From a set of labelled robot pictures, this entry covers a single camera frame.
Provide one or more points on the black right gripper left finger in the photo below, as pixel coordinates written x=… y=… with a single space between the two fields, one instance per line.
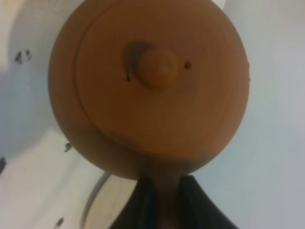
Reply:
x=140 y=212

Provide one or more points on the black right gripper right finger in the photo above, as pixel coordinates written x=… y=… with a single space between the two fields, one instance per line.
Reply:
x=196 y=210

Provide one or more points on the brown clay teapot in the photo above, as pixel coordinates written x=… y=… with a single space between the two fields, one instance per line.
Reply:
x=149 y=89

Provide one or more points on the beige teapot coaster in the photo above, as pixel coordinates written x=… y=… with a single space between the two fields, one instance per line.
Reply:
x=106 y=201

